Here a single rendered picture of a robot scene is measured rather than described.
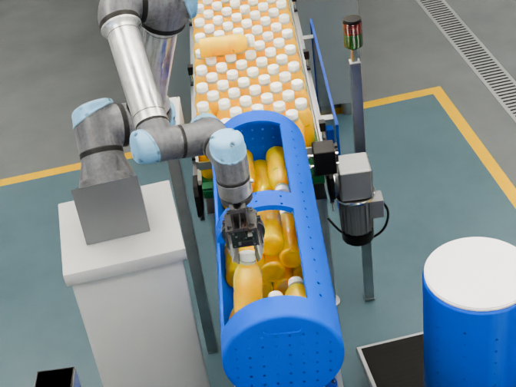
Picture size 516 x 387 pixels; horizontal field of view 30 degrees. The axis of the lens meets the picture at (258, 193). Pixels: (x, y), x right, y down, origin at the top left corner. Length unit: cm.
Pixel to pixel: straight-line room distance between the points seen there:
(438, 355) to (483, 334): 17
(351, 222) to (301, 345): 116
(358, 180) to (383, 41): 259
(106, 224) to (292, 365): 64
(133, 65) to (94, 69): 370
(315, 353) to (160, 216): 64
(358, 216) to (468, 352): 92
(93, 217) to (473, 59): 335
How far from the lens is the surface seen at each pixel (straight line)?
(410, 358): 352
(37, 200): 486
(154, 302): 263
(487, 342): 252
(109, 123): 255
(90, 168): 251
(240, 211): 210
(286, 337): 220
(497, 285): 250
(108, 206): 252
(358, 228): 334
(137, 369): 279
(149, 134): 208
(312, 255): 236
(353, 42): 324
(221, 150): 202
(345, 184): 321
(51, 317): 417
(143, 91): 214
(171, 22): 233
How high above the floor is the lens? 273
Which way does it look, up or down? 37 degrees down
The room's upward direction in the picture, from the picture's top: 8 degrees counter-clockwise
